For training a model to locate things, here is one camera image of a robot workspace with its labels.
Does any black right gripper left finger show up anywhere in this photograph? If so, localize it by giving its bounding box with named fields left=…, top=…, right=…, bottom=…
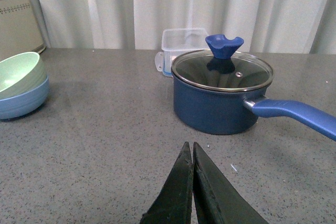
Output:
left=140, top=142, right=194, bottom=223

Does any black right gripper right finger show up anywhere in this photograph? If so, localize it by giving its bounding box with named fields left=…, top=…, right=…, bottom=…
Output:
left=193, top=142, right=267, bottom=223

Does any blue bowl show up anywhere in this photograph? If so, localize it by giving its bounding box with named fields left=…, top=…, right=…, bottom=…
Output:
left=0, top=76, right=49, bottom=120

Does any green bowl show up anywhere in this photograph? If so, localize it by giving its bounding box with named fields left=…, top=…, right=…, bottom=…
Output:
left=1, top=52, right=47, bottom=99

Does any dark blue saucepan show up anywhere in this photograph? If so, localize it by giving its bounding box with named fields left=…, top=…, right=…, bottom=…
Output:
left=173, top=77, right=335, bottom=140

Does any glass pot lid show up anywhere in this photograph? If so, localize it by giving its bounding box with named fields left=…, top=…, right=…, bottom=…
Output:
left=171, top=34, right=274, bottom=92

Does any blue-rimmed container lid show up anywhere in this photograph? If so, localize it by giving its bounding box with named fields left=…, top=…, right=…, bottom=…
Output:
left=154, top=51, right=174, bottom=77

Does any clear plastic container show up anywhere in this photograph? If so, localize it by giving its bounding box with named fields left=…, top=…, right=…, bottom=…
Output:
left=161, top=28, right=210, bottom=78

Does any white curtain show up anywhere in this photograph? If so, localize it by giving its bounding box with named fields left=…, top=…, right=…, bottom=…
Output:
left=31, top=0, right=335, bottom=54

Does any cream toaster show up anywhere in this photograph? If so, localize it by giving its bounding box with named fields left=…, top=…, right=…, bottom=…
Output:
left=1, top=0, right=46, bottom=60

